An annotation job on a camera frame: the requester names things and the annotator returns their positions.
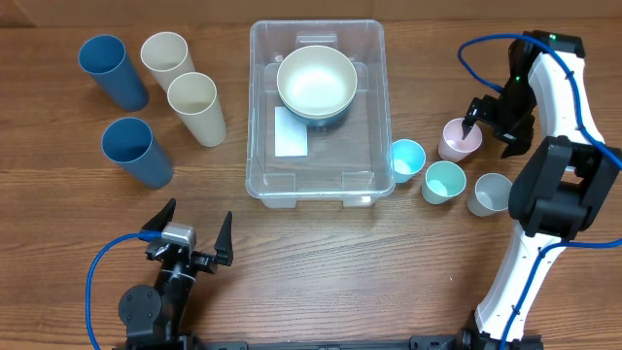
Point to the mint green small cup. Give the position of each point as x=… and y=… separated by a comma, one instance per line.
x=443, y=181

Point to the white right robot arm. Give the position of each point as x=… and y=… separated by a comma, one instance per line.
x=558, y=193

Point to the cream tall cup front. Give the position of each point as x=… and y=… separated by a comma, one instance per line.
x=194, y=98

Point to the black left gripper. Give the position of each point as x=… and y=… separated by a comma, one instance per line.
x=223, y=246

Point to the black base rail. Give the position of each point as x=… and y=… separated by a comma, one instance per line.
x=330, y=344

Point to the dark blue bowl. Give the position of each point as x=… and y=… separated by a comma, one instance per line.
x=330, y=122

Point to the dark blue tall cup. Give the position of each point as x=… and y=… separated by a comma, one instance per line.
x=106, y=60
x=131, y=144

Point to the cream bowl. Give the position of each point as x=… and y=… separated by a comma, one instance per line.
x=317, y=79
x=342, y=111

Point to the dark blue tall cup front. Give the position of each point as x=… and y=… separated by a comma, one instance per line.
x=131, y=144

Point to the clear plastic storage bin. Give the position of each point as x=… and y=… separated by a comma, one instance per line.
x=351, y=163

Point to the grey small cup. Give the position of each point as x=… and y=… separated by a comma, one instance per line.
x=490, y=195

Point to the cream tall cup rear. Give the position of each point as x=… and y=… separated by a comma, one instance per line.
x=167, y=56

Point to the cream tall cup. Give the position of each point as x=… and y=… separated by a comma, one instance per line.
x=194, y=98
x=167, y=56

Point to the white label in bin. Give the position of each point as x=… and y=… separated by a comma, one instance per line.
x=290, y=135

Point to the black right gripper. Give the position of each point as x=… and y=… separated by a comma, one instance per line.
x=485, y=109

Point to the pink small cup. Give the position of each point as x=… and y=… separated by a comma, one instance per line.
x=451, y=145

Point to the dark blue tall cup rear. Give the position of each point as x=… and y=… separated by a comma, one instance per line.
x=106, y=60

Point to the light blue small cup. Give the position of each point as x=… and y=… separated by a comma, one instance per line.
x=409, y=157

